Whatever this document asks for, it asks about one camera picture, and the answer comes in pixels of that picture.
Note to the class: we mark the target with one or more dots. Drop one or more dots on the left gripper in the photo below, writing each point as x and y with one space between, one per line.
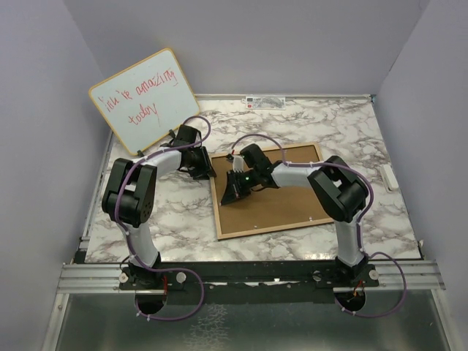
205 169

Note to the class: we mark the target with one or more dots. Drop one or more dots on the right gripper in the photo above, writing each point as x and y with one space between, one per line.
233 191

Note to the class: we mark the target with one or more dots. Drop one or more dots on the wooden picture frame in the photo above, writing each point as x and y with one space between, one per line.
215 204

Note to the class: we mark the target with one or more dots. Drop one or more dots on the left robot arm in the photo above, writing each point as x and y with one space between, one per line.
131 188

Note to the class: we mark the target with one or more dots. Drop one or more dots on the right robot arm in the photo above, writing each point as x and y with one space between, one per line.
340 191

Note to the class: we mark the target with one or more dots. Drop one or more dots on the whiteboard with red writing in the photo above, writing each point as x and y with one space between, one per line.
142 103

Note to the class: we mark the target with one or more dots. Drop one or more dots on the white remote label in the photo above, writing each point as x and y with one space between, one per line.
265 102

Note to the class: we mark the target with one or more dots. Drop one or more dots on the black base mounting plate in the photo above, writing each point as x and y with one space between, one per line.
245 282

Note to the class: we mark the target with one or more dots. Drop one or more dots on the aluminium rail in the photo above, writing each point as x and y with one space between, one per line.
103 278

